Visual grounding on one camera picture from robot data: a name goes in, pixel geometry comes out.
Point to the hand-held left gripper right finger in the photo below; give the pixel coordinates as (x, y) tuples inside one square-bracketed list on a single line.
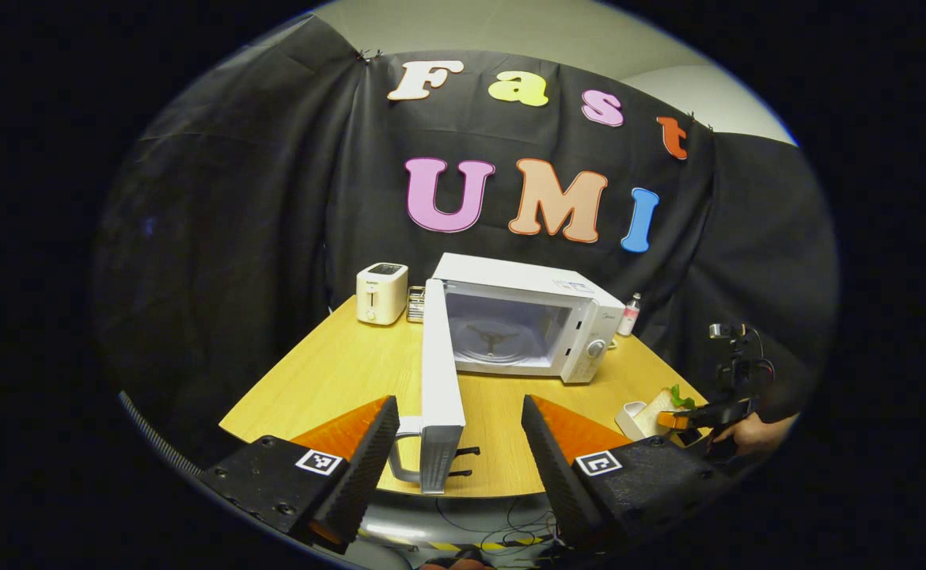
[(562, 475)]

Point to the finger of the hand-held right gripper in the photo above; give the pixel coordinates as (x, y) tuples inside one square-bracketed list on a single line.
[(716, 412)]

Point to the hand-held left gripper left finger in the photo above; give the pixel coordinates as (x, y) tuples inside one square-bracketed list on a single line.
[(360, 475)]

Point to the sandwich with lettuce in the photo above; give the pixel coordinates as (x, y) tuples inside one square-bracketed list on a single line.
[(663, 402)]

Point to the white microwave oven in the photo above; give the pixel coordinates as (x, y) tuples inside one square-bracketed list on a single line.
[(526, 281)]

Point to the small black table clip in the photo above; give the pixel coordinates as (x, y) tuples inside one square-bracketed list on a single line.
[(688, 436)]

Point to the small white rectangular dish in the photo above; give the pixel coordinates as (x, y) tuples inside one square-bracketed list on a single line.
[(633, 418)]

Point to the small clear bottle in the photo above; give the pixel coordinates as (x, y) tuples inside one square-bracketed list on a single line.
[(629, 315)]

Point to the glass turntable plate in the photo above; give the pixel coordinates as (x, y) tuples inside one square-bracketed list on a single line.
[(502, 344)]

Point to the small metal rack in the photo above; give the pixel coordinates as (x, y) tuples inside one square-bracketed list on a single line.
[(416, 305)]

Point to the white toaster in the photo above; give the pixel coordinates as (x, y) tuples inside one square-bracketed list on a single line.
[(381, 297)]

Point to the black corrugated tube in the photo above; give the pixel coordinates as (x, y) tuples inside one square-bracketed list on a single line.
[(154, 435)]

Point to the black backdrop cloth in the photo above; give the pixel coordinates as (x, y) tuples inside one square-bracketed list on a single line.
[(233, 237)]

